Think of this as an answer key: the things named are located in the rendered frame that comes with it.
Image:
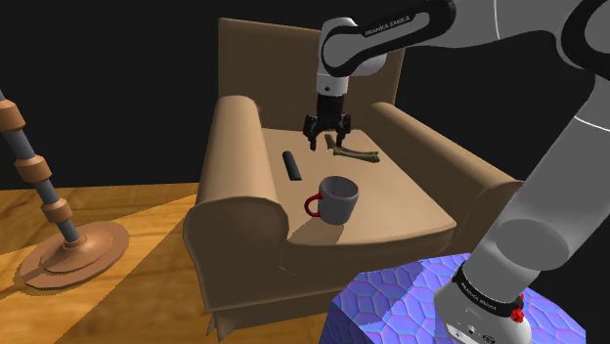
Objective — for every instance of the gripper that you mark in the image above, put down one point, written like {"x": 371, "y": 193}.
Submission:
{"x": 330, "y": 108}

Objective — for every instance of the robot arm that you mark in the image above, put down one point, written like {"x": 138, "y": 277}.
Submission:
{"x": 548, "y": 190}

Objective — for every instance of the olive forked stick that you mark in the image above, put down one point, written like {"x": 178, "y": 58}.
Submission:
{"x": 355, "y": 153}

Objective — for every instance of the black remote control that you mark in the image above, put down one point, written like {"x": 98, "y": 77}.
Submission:
{"x": 291, "y": 165}

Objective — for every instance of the tan armchair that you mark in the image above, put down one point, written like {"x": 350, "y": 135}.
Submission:
{"x": 391, "y": 209}

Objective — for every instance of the purple patterned robot stand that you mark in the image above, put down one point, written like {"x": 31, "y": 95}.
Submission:
{"x": 386, "y": 305}

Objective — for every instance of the copper floor lamp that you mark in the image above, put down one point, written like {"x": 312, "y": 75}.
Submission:
{"x": 57, "y": 228}

